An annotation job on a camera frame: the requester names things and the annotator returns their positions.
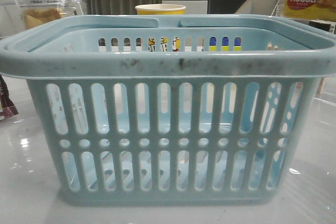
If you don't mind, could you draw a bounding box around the bagged bread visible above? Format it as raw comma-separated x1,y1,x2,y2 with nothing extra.
23,7,65,29

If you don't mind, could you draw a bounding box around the light blue plastic basket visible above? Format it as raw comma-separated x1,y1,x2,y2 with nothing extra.
1,15,335,206

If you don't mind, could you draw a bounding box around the yellow paper cup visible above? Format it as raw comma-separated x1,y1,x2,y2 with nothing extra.
134,4,186,51

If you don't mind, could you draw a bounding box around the beige chair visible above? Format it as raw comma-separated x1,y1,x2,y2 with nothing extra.
235,0,285,16

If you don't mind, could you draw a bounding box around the dark red snack bag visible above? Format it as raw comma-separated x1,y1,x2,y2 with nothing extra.
1,76,18,120

